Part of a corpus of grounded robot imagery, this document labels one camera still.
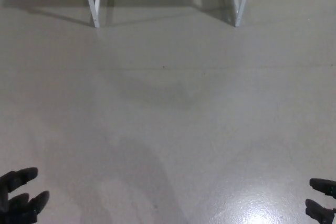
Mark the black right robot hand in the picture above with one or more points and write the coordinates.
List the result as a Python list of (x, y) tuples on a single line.
[(321, 186)]

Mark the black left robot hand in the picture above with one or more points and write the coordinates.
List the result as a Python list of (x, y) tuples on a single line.
[(15, 208)]

